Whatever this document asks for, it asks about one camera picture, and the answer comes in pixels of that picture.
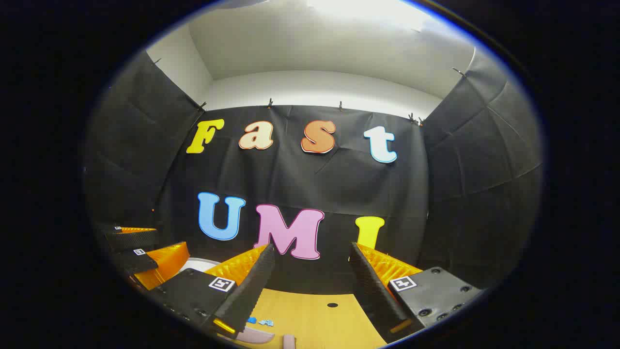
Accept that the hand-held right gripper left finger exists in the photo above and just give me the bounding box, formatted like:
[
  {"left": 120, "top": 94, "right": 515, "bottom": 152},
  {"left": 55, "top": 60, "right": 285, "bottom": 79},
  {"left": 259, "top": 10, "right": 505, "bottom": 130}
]
[{"left": 150, "top": 243, "right": 276, "bottom": 339}]

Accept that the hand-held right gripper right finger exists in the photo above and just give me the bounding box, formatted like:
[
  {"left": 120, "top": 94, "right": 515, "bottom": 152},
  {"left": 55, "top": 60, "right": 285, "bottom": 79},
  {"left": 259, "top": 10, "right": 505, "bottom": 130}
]
[{"left": 348, "top": 241, "right": 483, "bottom": 345}]

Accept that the lilac dustpan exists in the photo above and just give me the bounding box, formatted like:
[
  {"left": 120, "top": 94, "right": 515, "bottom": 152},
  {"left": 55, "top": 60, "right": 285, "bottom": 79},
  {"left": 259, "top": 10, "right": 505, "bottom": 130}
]
[{"left": 241, "top": 326, "right": 276, "bottom": 345}]

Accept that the white ribbed garbage bin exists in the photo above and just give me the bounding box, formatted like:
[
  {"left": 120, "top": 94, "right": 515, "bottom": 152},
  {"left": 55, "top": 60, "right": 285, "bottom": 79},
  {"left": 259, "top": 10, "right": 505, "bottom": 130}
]
[{"left": 179, "top": 258, "right": 221, "bottom": 275}]

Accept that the wooden desktop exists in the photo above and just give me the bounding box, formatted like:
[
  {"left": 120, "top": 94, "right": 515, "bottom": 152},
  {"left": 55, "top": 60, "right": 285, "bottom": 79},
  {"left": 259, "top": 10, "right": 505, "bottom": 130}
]
[{"left": 220, "top": 288, "right": 388, "bottom": 349}]

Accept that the row of black clips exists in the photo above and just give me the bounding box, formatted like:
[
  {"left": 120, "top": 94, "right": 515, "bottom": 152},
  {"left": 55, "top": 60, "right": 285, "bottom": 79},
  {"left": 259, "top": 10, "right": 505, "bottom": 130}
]
[{"left": 153, "top": 58, "right": 468, "bottom": 127}]

